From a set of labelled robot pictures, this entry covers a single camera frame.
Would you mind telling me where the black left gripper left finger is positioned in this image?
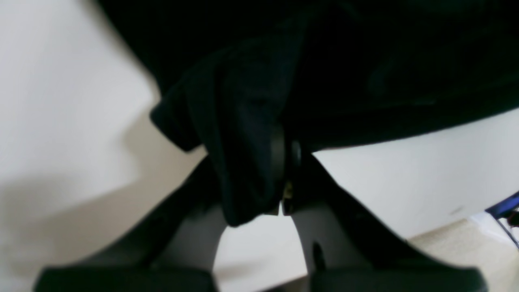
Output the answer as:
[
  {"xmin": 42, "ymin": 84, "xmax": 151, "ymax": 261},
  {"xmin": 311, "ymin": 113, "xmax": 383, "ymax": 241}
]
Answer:
[{"xmin": 34, "ymin": 158, "xmax": 227, "ymax": 292}]

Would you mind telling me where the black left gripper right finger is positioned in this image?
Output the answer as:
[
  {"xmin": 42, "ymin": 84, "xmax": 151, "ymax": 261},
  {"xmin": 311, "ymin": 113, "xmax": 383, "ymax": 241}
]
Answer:
[{"xmin": 271, "ymin": 126, "xmax": 487, "ymax": 292}]

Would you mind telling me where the black t-shirt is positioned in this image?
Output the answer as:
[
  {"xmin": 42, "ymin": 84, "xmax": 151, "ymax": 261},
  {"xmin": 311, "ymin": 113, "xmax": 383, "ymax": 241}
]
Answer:
[{"xmin": 98, "ymin": 0, "xmax": 518, "ymax": 227}]

